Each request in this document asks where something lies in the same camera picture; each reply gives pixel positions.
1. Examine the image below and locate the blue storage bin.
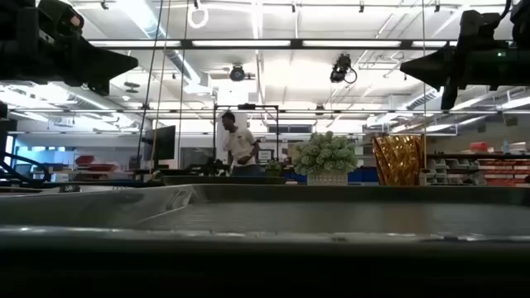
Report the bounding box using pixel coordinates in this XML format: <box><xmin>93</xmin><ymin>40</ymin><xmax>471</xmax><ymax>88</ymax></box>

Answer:
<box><xmin>347</xmin><ymin>166</ymin><xmax>380</xmax><ymax>184</ymax></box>

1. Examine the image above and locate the thin brass vertical pole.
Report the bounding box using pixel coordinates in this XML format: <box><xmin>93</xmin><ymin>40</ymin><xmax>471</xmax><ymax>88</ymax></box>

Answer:
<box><xmin>421</xmin><ymin>0</ymin><xmax>428</xmax><ymax>183</ymax></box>

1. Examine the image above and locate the overhead frame bar with lights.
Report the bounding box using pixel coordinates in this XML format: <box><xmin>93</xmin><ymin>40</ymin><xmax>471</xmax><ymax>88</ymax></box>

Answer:
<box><xmin>89</xmin><ymin>38</ymin><xmax>459</xmax><ymax>51</ymax></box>

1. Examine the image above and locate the shelf with storage bins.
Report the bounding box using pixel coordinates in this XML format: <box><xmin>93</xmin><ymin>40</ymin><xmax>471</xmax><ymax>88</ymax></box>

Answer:
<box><xmin>426</xmin><ymin>151</ymin><xmax>530</xmax><ymax>187</ymax></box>

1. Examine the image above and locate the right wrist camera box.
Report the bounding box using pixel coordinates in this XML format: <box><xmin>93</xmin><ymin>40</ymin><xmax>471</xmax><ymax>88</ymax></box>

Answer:
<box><xmin>460</xmin><ymin>10</ymin><xmax>503</xmax><ymax>46</ymax></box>

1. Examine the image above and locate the small background potted plant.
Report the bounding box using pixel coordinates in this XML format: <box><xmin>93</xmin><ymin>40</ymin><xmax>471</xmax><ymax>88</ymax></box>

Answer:
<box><xmin>264</xmin><ymin>160</ymin><xmax>283</xmax><ymax>178</ymax></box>

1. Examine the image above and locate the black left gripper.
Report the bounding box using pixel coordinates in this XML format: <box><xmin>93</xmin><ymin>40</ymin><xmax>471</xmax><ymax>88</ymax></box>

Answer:
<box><xmin>22</xmin><ymin>28</ymin><xmax>140</xmax><ymax>96</ymax></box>

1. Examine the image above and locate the black plastic tray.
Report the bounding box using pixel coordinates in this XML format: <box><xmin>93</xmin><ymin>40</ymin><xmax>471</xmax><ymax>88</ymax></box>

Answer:
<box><xmin>0</xmin><ymin>184</ymin><xmax>530</xmax><ymax>298</ymax></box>

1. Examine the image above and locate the black hanging camera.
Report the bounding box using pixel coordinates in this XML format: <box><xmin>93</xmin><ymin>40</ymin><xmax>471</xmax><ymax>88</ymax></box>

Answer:
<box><xmin>330</xmin><ymin>52</ymin><xmax>358</xmax><ymax>85</ymax></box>

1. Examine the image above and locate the black cable loop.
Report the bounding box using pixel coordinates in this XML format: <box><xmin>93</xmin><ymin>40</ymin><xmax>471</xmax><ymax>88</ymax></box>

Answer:
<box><xmin>0</xmin><ymin>151</ymin><xmax>53</xmax><ymax>183</ymax></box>

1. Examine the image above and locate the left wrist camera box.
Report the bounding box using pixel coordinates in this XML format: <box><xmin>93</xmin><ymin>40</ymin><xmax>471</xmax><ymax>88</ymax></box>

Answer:
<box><xmin>36</xmin><ymin>0</ymin><xmax>85</xmax><ymax>41</ymax></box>

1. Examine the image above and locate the amber faceted glass cup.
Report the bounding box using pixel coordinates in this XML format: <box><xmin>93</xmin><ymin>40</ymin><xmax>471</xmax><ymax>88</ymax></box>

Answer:
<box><xmin>372</xmin><ymin>134</ymin><xmax>426</xmax><ymax>186</ymax></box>

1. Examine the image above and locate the black monitor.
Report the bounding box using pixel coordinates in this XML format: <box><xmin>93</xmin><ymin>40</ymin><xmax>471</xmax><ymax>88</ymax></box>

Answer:
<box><xmin>142</xmin><ymin>125</ymin><xmax>177</xmax><ymax>162</ymax></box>

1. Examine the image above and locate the person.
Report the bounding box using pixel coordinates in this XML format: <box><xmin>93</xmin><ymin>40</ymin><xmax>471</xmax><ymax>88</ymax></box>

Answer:
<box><xmin>220</xmin><ymin>111</ymin><xmax>261</xmax><ymax>177</ymax></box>

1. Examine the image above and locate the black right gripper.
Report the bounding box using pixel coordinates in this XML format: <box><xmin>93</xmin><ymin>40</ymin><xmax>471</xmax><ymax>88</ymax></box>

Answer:
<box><xmin>400</xmin><ymin>41</ymin><xmax>514</xmax><ymax>111</ymax></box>

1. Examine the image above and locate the thin dark hanging cable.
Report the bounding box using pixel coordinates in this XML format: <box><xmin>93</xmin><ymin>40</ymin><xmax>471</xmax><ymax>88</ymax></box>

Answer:
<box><xmin>136</xmin><ymin>0</ymin><xmax>166</xmax><ymax>169</ymax></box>

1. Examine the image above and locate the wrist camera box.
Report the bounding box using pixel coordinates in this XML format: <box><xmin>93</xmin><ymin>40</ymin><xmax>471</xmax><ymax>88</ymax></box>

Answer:
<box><xmin>460</xmin><ymin>10</ymin><xmax>503</xmax><ymax>46</ymax></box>
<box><xmin>36</xmin><ymin>0</ymin><xmax>85</xmax><ymax>41</ymax></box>

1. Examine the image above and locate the white cord loop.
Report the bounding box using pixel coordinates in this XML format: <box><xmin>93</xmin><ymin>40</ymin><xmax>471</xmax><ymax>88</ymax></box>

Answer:
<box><xmin>186</xmin><ymin>0</ymin><xmax>210</xmax><ymax>30</ymax></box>

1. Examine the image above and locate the green potted plant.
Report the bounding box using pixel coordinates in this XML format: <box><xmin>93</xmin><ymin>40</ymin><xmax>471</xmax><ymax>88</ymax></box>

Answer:
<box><xmin>292</xmin><ymin>131</ymin><xmax>359</xmax><ymax>186</ymax></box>

